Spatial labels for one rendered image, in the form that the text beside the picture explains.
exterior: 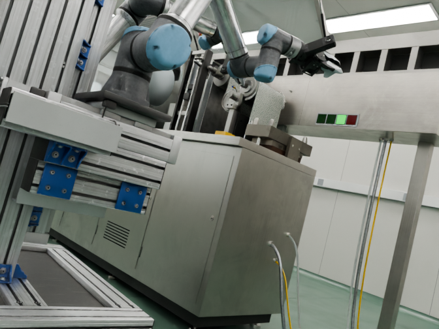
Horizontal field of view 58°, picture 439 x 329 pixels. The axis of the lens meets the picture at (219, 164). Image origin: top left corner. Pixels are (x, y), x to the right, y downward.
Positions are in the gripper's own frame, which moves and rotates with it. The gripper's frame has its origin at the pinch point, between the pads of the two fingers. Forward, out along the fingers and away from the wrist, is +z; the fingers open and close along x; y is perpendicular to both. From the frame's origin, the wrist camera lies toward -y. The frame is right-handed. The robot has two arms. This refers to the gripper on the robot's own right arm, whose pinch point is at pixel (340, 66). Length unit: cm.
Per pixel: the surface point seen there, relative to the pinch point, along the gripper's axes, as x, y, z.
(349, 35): -266, 105, 188
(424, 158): 5, 20, 74
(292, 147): -10, 58, 25
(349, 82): -41, 28, 45
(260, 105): -36, 62, 10
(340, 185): -123, 195, 223
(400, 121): -8, 15, 56
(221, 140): 3, 57, -19
